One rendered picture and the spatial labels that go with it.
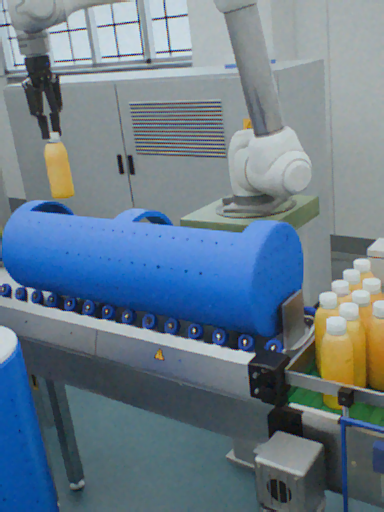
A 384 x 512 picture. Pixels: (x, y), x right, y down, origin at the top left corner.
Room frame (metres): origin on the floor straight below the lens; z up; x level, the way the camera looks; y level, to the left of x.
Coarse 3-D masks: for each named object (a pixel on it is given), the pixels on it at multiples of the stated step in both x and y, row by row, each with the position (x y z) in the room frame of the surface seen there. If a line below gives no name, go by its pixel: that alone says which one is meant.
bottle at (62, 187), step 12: (48, 144) 1.87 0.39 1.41; (60, 144) 1.87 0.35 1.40; (48, 156) 1.85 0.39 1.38; (60, 156) 1.85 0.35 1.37; (48, 168) 1.86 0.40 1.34; (60, 168) 1.85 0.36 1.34; (60, 180) 1.85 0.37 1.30; (72, 180) 1.88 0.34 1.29; (60, 192) 1.85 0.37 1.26; (72, 192) 1.87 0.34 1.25
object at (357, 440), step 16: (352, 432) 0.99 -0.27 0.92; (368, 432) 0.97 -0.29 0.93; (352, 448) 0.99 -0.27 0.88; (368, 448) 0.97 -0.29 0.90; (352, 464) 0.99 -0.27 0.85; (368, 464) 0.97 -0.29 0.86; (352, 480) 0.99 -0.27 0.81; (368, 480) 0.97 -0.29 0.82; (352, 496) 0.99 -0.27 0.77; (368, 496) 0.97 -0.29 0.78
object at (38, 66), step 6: (24, 60) 1.86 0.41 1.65; (30, 60) 1.84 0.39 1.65; (36, 60) 1.84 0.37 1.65; (42, 60) 1.85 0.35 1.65; (48, 60) 1.87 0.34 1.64; (30, 66) 1.85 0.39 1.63; (36, 66) 1.84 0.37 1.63; (42, 66) 1.85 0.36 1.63; (48, 66) 1.86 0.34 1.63; (30, 72) 1.85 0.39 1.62; (36, 72) 1.86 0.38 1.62; (42, 72) 1.87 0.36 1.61; (48, 72) 1.89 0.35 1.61; (30, 78) 1.84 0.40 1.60; (36, 78) 1.85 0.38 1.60; (36, 84) 1.85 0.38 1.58
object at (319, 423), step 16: (272, 416) 1.14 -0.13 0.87; (288, 416) 1.12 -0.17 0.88; (304, 416) 1.10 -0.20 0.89; (320, 416) 1.09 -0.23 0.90; (336, 416) 1.08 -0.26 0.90; (272, 432) 1.15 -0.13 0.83; (288, 432) 1.12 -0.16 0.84; (304, 432) 1.10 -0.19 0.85; (320, 432) 1.08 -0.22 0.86; (336, 432) 1.06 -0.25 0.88; (336, 448) 1.06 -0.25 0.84; (336, 464) 1.06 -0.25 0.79; (336, 480) 1.06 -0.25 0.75
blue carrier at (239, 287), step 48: (48, 240) 1.68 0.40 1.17; (96, 240) 1.58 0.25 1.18; (144, 240) 1.50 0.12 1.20; (192, 240) 1.42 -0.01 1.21; (240, 240) 1.35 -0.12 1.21; (288, 240) 1.42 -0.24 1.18; (48, 288) 1.71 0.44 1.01; (96, 288) 1.56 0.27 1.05; (144, 288) 1.45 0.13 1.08; (192, 288) 1.36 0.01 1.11; (240, 288) 1.28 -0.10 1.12; (288, 288) 1.41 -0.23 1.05
